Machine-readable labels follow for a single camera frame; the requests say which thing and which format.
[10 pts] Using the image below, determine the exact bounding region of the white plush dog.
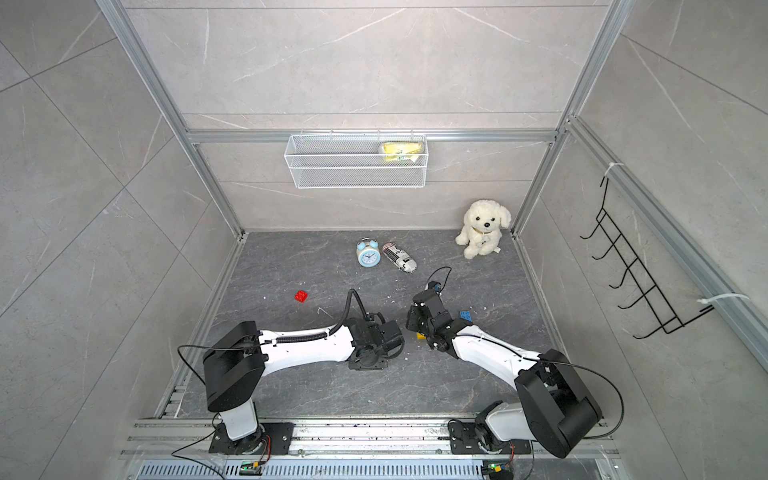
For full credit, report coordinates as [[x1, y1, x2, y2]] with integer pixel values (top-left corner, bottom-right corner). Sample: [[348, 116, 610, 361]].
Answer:
[[455, 199, 512, 260]]

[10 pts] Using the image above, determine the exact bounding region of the white wire mesh basket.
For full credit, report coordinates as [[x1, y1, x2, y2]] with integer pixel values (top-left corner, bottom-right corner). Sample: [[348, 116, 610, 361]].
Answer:
[[284, 133, 429, 189]]

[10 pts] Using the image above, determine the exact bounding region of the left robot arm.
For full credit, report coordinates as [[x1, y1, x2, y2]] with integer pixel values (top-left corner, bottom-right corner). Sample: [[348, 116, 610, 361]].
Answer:
[[177, 289, 405, 443]]

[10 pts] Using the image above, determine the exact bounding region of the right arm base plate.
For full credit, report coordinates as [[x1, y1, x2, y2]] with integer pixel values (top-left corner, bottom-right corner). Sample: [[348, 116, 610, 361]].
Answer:
[[447, 419, 533, 455]]

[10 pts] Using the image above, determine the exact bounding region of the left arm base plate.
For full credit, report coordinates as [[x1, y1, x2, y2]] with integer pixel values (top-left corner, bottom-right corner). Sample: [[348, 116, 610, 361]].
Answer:
[[208, 422, 295, 455]]

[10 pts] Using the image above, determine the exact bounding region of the yellow sponge in basket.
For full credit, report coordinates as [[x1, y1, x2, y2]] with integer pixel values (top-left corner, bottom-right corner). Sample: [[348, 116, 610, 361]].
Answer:
[[378, 141, 424, 163]]

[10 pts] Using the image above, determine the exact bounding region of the black wire hook rack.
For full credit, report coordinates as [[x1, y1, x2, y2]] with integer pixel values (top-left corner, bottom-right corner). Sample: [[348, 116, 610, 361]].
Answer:
[[579, 177, 715, 340]]

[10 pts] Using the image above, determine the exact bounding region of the red lego brick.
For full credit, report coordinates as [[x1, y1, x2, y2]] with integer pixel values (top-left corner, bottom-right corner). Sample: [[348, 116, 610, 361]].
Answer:
[[294, 290, 309, 303]]

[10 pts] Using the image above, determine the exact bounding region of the aluminium mounting rail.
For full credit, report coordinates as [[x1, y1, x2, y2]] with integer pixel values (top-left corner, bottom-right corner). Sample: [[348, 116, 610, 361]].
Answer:
[[116, 416, 625, 463]]

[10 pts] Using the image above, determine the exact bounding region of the blue alarm clock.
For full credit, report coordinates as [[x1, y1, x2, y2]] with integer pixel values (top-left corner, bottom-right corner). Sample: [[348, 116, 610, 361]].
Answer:
[[356, 238, 382, 268]]

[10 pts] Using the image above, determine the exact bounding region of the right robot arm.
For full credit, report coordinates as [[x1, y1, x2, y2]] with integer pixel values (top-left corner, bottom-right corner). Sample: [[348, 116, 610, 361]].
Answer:
[[406, 288, 626, 458]]

